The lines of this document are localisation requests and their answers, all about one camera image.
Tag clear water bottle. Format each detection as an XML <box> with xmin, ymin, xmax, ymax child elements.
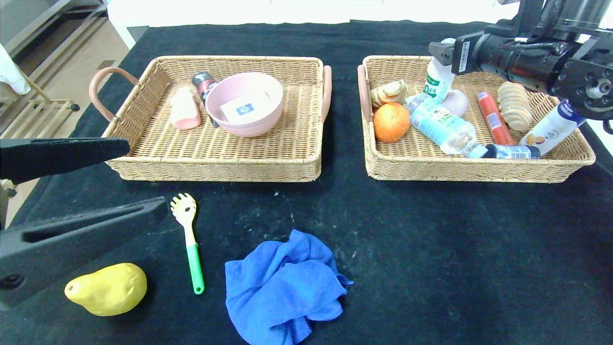
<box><xmin>404</xmin><ymin>94</ymin><xmax>488</xmax><ymax>159</ymax></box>

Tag black tube red label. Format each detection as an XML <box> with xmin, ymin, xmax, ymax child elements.
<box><xmin>192</xmin><ymin>72</ymin><xmax>221</xmax><ymax>127</ymax></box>

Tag pink bowl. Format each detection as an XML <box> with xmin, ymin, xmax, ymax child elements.
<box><xmin>206</xmin><ymin>72</ymin><xmax>284</xmax><ymax>138</ymax></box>

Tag white counter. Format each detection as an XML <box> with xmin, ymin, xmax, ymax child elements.
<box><xmin>109</xmin><ymin>0</ymin><xmax>499</xmax><ymax>51</ymax></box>

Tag orange sausage stick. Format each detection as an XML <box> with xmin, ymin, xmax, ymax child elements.
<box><xmin>477</xmin><ymin>91</ymin><xmax>515</xmax><ymax>146</ymax></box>

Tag orange fruit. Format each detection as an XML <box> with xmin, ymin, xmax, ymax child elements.
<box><xmin>373</xmin><ymin>102</ymin><xmax>411</xmax><ymax>143</ymax></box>

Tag white hanging cloth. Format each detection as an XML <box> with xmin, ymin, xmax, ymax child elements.
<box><xmin>0</xmin><ymin>42</ymin><xmax>34</xmax><ymax>96</ymax></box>

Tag wicker basket pink handles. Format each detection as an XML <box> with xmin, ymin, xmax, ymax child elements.
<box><xmin>358</xmin><ymin>55</ymin><xmax>597</xmax><ymax>183</ymax></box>
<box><xmin>89</xmin><ymin>56</ymin><xmax>333</xmax><ymax>183</ymax></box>

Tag white milk drink bottle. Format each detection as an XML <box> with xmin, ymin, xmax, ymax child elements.
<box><xmin>424</xmin><ymin>37</ymin><xmax>456</xmax><ymax>104</ymax></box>

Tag beige ridged bread roll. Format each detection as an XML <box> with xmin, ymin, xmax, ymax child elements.
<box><xmin>497</xmin><ymin>81</ymin><xmax>533</xmax><ymax>132</ymax></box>

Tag white card box blue diamond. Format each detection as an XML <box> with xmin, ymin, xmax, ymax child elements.
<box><xmin>219</xmin><ymin>91</ymin><xmax>273</xmax><ymax>124</ymax></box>

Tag beige metal trolley rack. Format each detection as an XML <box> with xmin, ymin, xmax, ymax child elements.
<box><xmin>0</xmin><ymin>79</ymin><xmax>82</xmax><ymax>140</ymax></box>

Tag pale pink egg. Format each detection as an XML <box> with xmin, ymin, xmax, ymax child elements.
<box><xmin>443</xmin><ymin>90</ymin><xmax>469</xmax><ymax>117</ymax></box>

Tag golden bread bun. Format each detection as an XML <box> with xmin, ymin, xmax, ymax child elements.
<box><xmin>370</xmin><ymin>80</ymin><xmax>409</xmax><ymax>109</ymax></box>

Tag small pink bottle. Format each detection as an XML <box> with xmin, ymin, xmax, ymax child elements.
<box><xmin>171</xmin><ymin>87</ymin><xmax>202</xmax><ymax>131</ymax></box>

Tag yellow pasta spoon green handle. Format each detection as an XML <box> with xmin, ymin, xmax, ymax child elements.
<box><xmin>170</xmin><ymin>193</ymin><xmax>205</xmax><ymax>295</ymax></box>

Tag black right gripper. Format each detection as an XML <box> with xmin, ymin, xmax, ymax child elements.
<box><xmin>428</xmin><ymin>31</ymin><xmax>512</xmax><ymax>76</ymax></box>

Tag metal shelf frame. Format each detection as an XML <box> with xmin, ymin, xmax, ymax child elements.
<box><xmin>0</xmin><ymin>0</ymin><xmax>115</xmax><ymax>68</ymax></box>

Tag black table cloth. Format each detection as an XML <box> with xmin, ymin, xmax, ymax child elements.
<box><xmin>0</xmin><ymin>20</ymin><xmax>613</xmax><ymax>345</ymax></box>

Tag yellow pear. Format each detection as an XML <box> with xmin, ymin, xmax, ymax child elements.
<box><xmin>65</xmin><ymin>262</ymin><xmax>148</xmax><ymax>316</ymax></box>

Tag white bottle blue cap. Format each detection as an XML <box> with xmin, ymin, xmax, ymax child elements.
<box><xmin>520</xmin><ymin>99</ymin><xmax>587</xmax><ymax>155</ymax></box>

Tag blue cloth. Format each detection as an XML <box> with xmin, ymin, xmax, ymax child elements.
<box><xmin>225</xmin><ymin>230</ymin><xmax>355</xmax><ymax>345</ymax></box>

